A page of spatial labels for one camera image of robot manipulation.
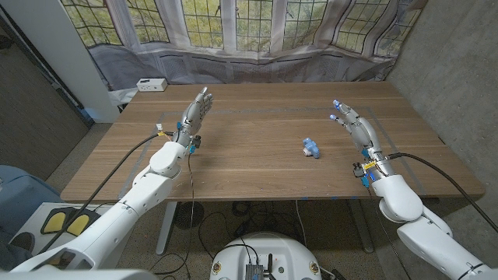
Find printed window backdrop cloth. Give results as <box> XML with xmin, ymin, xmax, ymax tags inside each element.
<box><xmin>60</xmin><ymin>0</ymin><xmax>429</xmax><ymax>91</ymax></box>

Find thin black hanging cable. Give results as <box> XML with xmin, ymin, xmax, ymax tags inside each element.
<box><xmin>149</xmin><ymin>152</ymin><xmax>195</xmax><ymax>276</ymax></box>

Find grey electronics box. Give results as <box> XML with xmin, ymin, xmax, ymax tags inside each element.
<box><xmin>244</xmin><ymin>263</ymin><xmax>265</xmax><ymax>280</ymax></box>

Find thin white cable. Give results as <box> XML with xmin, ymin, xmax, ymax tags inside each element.
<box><xmin>294</xmin><ymin>200</ymin><xmax>308</xmax><ymax>248</ymax></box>

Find white pedal floor board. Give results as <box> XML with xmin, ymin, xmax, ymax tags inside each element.
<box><xmin>9</xmin><ymin>201</ymin><xmax>117</xmax><ymax>257</ymax></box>

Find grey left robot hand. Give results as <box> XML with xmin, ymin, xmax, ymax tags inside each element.
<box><xmin>173</xmin><ymin>86</ymin><xmax>214</xmax><ymax>148</ymax></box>

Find person's leg dark trousers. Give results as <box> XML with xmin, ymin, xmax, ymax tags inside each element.
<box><xmin>0</xmin><ymin>244</ymin><xmax>34</xmax><ymax>271</ymax></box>

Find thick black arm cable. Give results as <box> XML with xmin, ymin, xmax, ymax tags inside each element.
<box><xmin>37</xmin><ymin>131</ymin><xmax>174</xmax><ymax>254</ymax></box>
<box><xmin>387</xmin><ymin>152</ymin><xmax>498</xmax><ymax>234</ymax></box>

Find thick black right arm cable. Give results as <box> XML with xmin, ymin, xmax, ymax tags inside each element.
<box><xmin>387</xmin><ymin>152</ymin><xmax>498</xmax><ymax>234</ymax></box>

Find white table leg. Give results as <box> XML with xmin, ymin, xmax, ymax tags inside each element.
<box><xmin>155</xmin><ymin>201</ymin><xmax>178</xmax><ymax>256</ymax></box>

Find white robot torso base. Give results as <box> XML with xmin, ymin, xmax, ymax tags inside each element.
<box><xmin>209</xmin><ymin>232</ymin><xmax>323</xmax><ymax>280</ymax></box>

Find white power strip box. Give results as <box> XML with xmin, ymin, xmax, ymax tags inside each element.
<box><xmin>135</xmin><ymin>78</ymin><xmax>168</xmax><ymax>93</ymax></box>

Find light blue toy camera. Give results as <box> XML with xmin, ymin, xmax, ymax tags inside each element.
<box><xmin>302</xmin><ymin>137</ymin><xmax>321</xmax><ymax>159</ymax></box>

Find black round disc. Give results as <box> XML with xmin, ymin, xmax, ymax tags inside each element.
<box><xmin>174</xmin><ymin>201</ymin><xmax>205</xmax><ymax>230</ymax></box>

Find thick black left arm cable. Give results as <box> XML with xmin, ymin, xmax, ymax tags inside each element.
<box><xmin>37</xmin><ymin>131</ymin><xmax>174</xmax><ymax>254</ymax></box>

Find blue upholstered seat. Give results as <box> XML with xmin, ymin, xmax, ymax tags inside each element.
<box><xmin>0</xmin><ymin>164</ymin><xmax>65</xmax><ymax>242</ymax></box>

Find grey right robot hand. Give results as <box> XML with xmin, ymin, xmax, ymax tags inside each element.
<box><xmin>328</xmin><ymin>99</ymin><xmax>386</xmax><ymax>165</ymax></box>

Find grey table leg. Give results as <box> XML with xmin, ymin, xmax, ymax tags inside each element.
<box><xmin>348</xmin><ymin>198</ymin><xmax>375</xmax><ymax>254</ymax></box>

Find yellow foot pedal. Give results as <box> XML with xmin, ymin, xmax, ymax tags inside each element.
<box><xmin>40</xmin><ymin>208</ymin><xmax>68</xmax><ymax>235</ymax></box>
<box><xmin>65</xmin><ymin>212</ymin><xmax>100</xmax><ymax>238</ymax></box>

